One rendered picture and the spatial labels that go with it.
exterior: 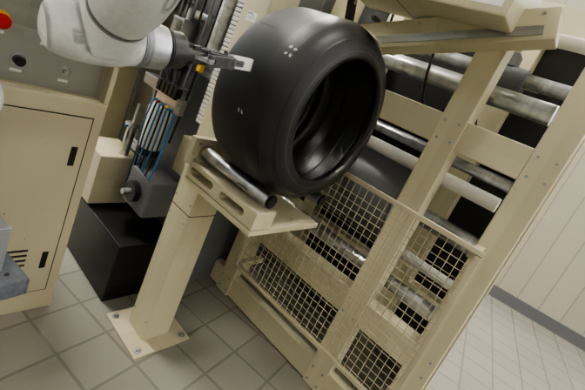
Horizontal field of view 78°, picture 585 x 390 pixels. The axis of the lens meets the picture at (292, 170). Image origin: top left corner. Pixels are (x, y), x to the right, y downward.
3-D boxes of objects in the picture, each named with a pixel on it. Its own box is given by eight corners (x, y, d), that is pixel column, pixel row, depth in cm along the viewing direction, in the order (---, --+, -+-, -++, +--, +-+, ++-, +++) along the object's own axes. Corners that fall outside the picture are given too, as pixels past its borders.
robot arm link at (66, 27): (129, 80, 72) (161, 49, 63) (35, 69, 60) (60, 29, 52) (118, 30, 73) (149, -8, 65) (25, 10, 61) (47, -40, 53)
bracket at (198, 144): (183, 160, 124) (192, 134, 122) (260, 167, 156) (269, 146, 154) (188, 164, 123) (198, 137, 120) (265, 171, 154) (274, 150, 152)
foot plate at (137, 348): (105, 315, 159) (106, 311, 159) (159, 300, 180) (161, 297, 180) (133, 360, 144) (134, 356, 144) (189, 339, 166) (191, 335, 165)
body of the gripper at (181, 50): (178, 34, 70) (217, 43, 77) (156, 23, 74) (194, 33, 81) (171, 72, 72) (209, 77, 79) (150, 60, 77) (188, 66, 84)
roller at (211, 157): (210, 157, 129) (198, 158, 126) (211, 145, 127) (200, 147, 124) (276, 207, 110) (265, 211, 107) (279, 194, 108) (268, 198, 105)
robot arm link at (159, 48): (128, 12, 70) (157, 19, 75) (122, 59, 73) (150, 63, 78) (151, 23, 65) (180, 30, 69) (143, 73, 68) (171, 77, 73)
